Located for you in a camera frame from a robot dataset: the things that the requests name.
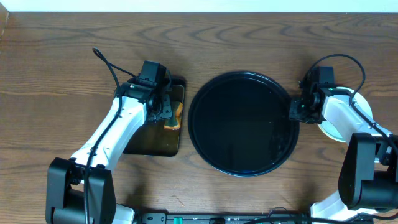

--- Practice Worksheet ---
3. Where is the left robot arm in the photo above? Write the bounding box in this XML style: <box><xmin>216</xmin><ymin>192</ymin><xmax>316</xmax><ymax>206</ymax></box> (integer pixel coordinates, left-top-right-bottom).
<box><xmin>45</xmin><ymin>83</ymin><xmax>172</xmax><ymax>223</ymax></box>

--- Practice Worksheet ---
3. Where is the rectangular black water tray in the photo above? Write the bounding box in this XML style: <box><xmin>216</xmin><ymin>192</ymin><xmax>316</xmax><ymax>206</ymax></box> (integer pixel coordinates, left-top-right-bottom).
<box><xmin>124</xmin><ymin>77</ymin><xmax>186</xmax><ymax>157</ymax></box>

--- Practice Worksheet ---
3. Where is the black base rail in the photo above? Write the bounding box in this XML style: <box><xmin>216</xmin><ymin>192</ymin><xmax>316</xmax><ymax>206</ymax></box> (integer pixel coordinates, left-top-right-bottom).
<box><xmin>132</xmin><ymin>212</ymin><xmax>320</xmax><ymax>224</ymax></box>

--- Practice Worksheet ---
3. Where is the round black tray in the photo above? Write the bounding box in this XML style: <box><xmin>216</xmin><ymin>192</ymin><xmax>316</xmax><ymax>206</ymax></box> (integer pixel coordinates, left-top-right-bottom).
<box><xmin>188</xmin><ymin>71</ymin><xmax>300</xmax><ymax>177</ymax></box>

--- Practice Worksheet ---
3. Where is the orange green scrub sponge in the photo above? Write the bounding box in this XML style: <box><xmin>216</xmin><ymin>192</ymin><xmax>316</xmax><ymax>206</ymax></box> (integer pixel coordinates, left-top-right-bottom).
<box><xmin>164</xmin><ymin>101</ymin><xmax>183</xmax><ymax>131</ymax></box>

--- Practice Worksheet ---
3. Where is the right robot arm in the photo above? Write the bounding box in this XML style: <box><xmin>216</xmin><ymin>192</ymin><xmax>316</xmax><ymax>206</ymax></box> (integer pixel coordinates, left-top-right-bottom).
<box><xmin>289</xmin><ymin>81</ymin><xmax>397</xmax><ymax>222</ymax></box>

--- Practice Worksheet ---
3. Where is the green plate stained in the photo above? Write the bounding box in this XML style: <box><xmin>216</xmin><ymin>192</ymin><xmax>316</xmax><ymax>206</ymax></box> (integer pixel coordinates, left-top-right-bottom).
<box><xmin>318</xmin><ymin>93</ymin><xmax>373</xmax><ymax>142</ymax></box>

